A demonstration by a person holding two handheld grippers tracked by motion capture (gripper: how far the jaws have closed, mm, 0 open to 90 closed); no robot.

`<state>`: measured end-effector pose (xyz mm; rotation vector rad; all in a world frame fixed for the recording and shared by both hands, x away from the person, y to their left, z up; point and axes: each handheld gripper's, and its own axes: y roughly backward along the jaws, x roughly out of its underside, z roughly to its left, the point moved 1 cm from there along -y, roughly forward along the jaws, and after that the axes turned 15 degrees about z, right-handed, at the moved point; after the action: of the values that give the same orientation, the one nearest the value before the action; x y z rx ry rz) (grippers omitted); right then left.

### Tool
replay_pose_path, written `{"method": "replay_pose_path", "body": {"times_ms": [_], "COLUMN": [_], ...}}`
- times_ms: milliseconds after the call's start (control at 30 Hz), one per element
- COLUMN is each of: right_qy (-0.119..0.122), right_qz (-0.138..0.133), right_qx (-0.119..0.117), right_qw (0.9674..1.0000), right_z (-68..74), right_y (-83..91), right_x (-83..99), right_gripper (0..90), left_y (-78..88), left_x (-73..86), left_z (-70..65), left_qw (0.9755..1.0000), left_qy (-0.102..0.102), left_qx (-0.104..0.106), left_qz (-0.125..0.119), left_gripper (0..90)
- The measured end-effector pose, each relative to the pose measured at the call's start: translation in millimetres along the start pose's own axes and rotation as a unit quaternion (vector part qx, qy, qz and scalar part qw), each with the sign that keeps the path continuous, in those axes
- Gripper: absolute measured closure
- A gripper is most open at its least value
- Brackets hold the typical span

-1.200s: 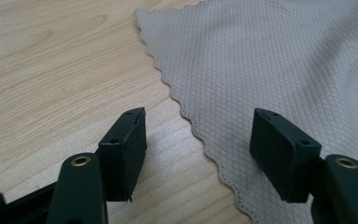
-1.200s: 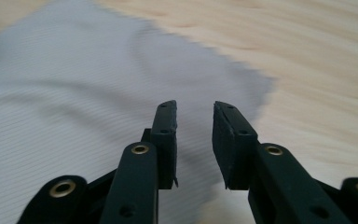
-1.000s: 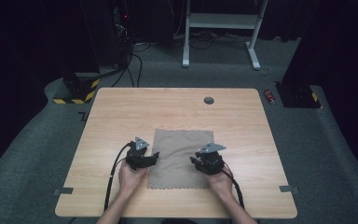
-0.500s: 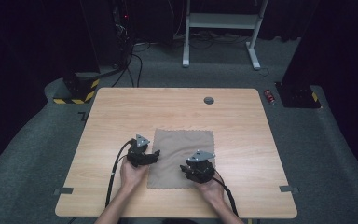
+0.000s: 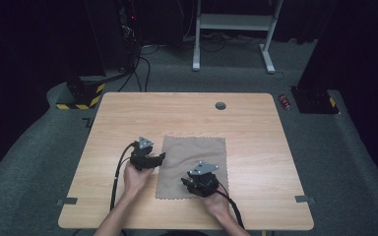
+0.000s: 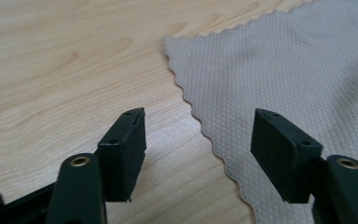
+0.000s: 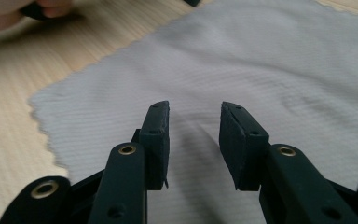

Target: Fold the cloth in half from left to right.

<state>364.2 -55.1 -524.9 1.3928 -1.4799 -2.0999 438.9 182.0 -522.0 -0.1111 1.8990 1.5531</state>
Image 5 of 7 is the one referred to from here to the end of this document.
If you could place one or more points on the black yellow striped stand base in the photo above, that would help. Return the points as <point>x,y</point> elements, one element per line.
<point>85,95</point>

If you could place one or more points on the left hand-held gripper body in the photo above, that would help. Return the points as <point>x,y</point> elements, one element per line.
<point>141,157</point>

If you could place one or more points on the white metal desk frame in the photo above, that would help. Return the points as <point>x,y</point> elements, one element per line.
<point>233,22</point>

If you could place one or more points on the beige cloth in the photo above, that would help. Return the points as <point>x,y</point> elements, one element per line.
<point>183,154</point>

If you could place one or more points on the person's left hand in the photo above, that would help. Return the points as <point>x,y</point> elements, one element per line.
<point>136,180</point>

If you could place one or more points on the black equipment rack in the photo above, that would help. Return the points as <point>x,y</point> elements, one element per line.
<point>118,32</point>

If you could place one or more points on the grey round table grommet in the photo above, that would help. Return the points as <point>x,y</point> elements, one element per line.
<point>220,106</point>

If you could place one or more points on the red can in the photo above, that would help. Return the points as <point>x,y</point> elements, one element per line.
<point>284,102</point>

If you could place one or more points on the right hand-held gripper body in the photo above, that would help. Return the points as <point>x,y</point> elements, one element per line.
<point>205,183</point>

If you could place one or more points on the grey tape piece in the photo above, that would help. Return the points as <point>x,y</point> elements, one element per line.
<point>67,201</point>
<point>304,199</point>

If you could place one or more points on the person's right hand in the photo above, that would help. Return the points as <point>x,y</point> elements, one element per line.
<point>216,205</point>

